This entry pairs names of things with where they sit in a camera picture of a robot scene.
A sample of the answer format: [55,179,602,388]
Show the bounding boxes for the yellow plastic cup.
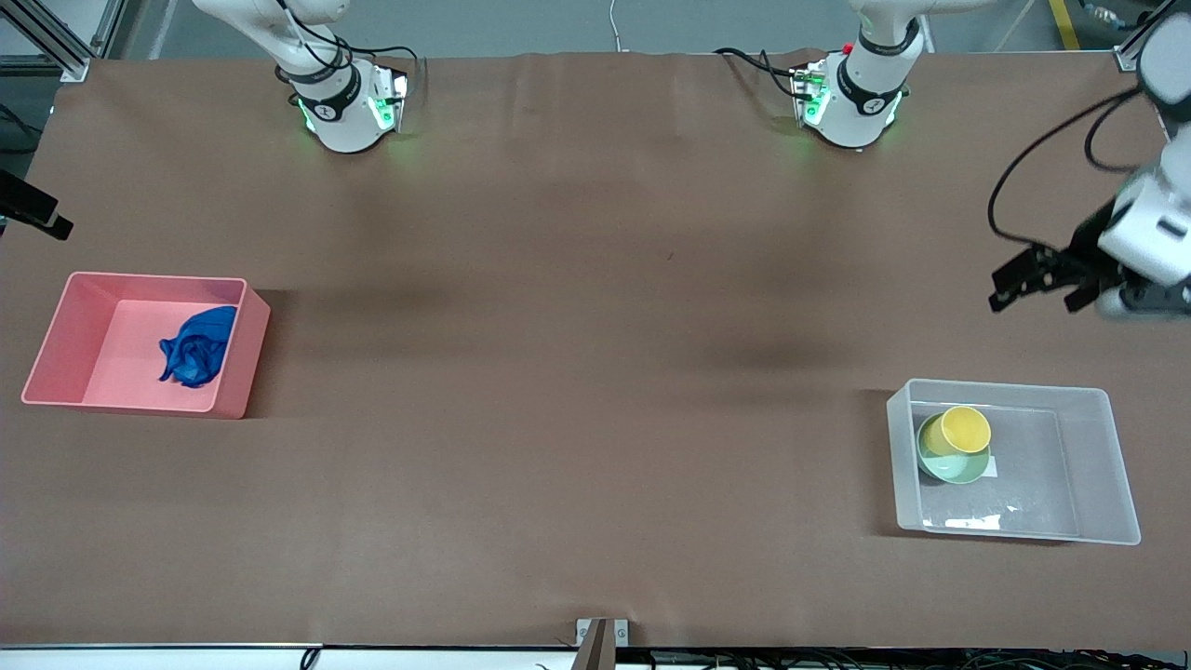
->
[939,405,994,458]

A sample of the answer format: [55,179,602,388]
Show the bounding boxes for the light green bowl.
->
[916,412,994,488]

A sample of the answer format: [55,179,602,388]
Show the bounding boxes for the blue cloth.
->
[157,304,240,390]

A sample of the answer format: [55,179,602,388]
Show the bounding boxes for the pink plastic box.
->
[20,271,272,420]

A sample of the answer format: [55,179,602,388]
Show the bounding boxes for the clear plastic box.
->
[885,377,1142,546]

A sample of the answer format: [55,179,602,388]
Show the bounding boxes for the brown table cover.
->
[0,50,1191,650]

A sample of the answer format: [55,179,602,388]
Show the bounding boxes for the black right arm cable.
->
[0,100,46,155]

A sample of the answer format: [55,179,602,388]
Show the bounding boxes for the short looped black cable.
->
[1083,91,1159,174]

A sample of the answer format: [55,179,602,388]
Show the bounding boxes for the long black arm cable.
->
[987,84,1145,250]

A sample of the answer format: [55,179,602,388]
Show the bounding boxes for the aluminium frame profile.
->
[0,0,127,83]
[1113,0,1175,74]

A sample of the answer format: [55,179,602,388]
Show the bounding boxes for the black base cable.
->
[713,47,810,101]
[275,0,429,94]

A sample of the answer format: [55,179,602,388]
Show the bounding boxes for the metal bracket with post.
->
[575,618,630,670]

